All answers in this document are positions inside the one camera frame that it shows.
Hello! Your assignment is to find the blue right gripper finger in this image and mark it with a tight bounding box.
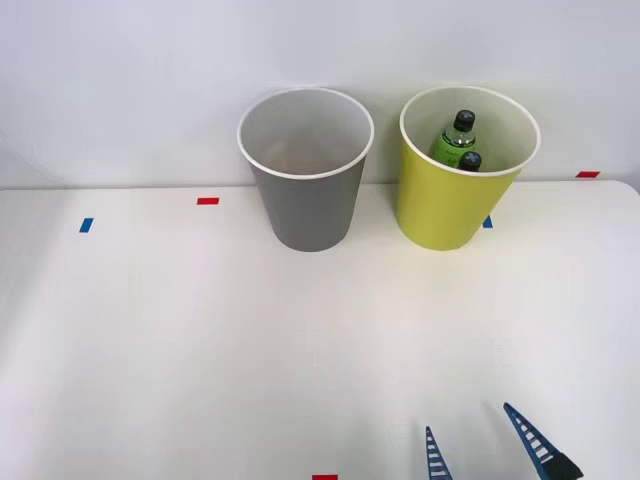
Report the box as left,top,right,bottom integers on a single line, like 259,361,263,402
502,401,585,480
424,425,457,480

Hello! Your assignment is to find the yellow-green plastic waste bin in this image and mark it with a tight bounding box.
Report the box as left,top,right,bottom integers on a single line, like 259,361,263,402
398,85,543,252

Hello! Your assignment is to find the grey plastic waste bin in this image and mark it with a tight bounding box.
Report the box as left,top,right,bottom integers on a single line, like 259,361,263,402
236,86,376,253

